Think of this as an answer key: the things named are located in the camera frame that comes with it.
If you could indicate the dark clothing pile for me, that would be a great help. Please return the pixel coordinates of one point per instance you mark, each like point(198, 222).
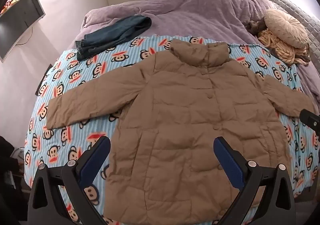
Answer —
point(10, 165)

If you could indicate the monkey print striped blanket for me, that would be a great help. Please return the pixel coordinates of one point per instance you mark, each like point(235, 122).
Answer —
point(62, 84)

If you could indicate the tan puffer jacket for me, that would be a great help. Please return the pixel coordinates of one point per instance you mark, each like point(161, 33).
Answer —
point(175, 115)

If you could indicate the round beige cushion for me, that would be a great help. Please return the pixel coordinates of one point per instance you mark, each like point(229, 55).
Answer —
point(285, 27)

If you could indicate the grey quilted headboard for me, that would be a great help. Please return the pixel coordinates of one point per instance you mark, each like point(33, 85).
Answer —
point(297, 9)

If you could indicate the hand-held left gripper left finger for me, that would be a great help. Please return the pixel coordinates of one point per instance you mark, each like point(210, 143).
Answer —
point(99, 151)

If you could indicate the grey cloth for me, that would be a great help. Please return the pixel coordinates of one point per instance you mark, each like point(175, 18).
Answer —
point(255, 27)

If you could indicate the blue jeans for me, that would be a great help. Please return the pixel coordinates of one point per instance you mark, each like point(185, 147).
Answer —
point(112, 34)

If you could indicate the flat screen television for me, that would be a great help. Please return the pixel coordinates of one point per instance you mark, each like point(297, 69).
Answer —
point(15, 29)

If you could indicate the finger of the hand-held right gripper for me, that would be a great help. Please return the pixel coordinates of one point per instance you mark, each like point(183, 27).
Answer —
point(310, 118)

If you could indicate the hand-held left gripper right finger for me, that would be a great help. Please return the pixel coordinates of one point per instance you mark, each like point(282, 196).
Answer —
point(228, 162)

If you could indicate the beige chunky knit blanket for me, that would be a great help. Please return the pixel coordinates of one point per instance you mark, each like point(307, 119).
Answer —
point(280, 48)

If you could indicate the purple fleece duvet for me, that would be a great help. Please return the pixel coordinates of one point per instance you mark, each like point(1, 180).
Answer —
point(200, 14)

